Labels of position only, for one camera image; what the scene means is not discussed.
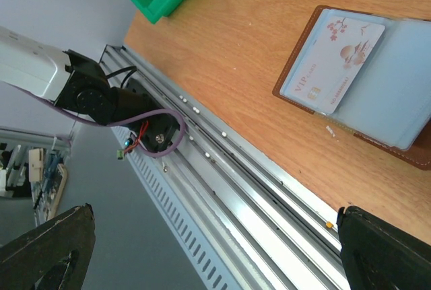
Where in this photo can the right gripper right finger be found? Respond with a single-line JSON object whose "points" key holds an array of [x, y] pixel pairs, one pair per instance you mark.
{"points": [[378, 255]]}

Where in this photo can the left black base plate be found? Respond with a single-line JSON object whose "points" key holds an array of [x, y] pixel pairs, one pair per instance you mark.
{"points": [[161, 127]]}

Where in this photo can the white VIP cherry blossom card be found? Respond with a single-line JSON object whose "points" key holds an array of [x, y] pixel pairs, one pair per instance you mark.
{"points": [[337, 51]]}

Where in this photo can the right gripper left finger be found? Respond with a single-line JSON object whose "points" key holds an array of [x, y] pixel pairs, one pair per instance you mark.
{"points": [[54, 255]]}

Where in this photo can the aluminium frame rail front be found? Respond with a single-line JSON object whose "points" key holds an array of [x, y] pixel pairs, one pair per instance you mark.
{"points": [[269, 230]]}

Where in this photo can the grey slotted cable duct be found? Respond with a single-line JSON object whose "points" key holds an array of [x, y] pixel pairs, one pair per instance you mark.
{"points": [[203, 257]]}

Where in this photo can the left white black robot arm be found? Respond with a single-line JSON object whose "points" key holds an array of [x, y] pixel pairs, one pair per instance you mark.
{"points": [[68, 80]]}

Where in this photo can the cluttered shelf in background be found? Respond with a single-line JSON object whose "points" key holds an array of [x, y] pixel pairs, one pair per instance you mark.
{"points": [[33, 177]]}

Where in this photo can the left controller board with leds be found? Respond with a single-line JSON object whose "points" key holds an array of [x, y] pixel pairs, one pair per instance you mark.
{"points": [[129, 145]]}

